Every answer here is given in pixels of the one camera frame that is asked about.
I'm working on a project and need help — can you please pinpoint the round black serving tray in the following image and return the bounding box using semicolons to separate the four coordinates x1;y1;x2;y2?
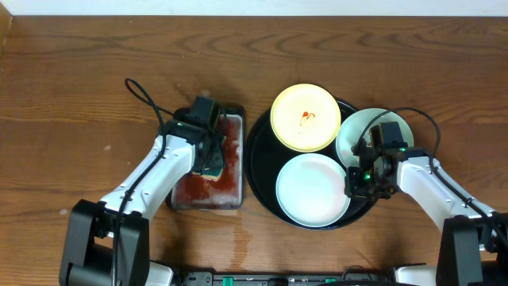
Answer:
243;98;377;230

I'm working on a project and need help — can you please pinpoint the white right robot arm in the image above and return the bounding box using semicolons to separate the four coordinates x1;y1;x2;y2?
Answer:
345;147;507;285

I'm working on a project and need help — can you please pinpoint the black rectangular wash tray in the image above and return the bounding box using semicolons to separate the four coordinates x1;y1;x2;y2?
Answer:
165;104;244;210

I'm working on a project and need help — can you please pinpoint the pale green plate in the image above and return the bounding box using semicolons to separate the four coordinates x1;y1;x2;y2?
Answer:
336;108;414;168

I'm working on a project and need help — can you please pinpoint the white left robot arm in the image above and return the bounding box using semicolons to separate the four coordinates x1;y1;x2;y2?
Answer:
59;120;224;285

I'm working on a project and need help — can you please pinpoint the yellow plate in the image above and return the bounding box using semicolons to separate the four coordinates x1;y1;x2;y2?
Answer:
270;83;341;153

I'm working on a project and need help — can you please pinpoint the light blue plate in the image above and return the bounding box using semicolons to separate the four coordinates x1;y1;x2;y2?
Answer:
275;153;351;228

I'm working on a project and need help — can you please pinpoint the green scrubbing sponge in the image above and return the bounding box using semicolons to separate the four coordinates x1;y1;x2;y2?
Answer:
192;134;226;181

